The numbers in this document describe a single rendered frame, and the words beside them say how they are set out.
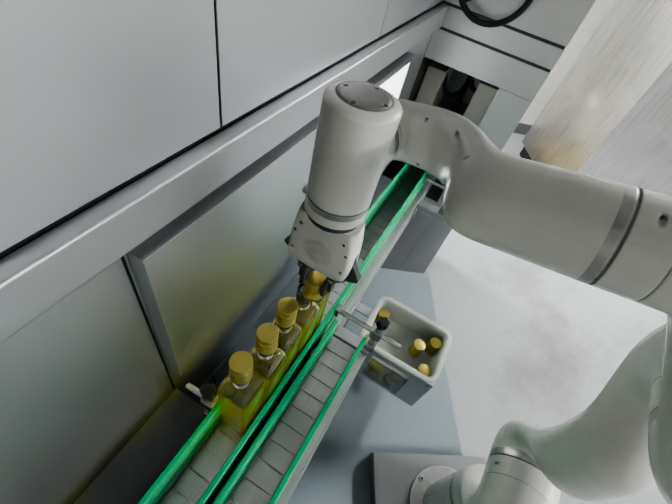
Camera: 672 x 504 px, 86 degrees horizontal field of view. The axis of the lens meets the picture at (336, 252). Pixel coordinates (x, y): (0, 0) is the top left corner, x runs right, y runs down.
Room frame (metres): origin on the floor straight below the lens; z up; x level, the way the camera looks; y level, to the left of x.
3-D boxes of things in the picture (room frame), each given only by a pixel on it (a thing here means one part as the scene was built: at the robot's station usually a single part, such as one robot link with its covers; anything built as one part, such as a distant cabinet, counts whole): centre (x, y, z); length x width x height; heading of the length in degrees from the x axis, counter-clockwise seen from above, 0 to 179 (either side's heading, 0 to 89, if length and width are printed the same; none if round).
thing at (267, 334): (0.26, 0.06, 1.31); 0.04 x 0.04 x 0.04
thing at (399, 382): (0.53, -0.22, 0.92); 0.27 x 0.17 x 0.15; 74
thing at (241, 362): (0.20, 0.08, 1.31); 0.04 x 0.04 x 0.04
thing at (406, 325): (0.53, -0.25, 0.97); 0.22 x 0.17 x 0.09; 74
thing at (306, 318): (0.37, 0.03, 1.16); 0.06 x 0.06 x 0.21; 73
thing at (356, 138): (0.37, 0.02, 1.61); 0.09 x 0.08 x 0.13; 159
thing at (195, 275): (0.65, 0.09, 1.32); 0.90 x 0.03 x 0.34; 164
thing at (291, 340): (0.31, 0.05, 1.16); 0.06 x 0.06 x 0.21; 74
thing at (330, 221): (0.36, 0.02, 1.53); 0.09 x 0.08 x 0.03; 73
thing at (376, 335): (0.44, -0.12, 1.12); 0.17 x 0.03 x 0.12; 74
